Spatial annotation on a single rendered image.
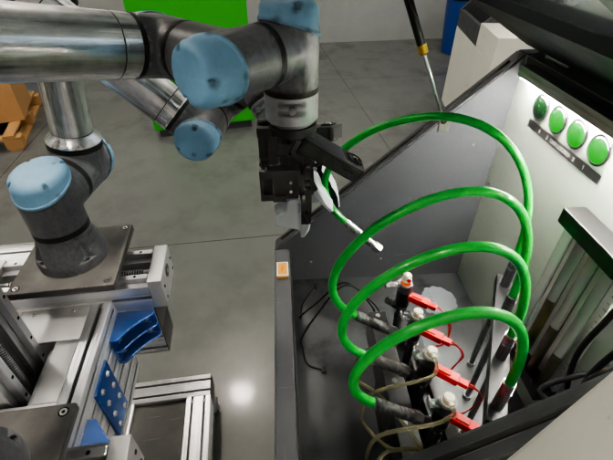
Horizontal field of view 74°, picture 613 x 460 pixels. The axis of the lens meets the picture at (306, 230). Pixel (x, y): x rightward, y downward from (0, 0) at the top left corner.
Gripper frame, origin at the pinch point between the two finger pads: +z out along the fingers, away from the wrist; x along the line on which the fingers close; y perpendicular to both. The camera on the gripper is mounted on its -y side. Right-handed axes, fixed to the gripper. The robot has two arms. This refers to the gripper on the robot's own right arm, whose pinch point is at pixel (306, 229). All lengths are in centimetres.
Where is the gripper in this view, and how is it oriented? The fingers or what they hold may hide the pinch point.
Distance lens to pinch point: 70.5
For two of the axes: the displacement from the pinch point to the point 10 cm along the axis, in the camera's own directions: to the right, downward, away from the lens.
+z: 0.0, 7.9, 6.2
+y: -10.0, 0.4, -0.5
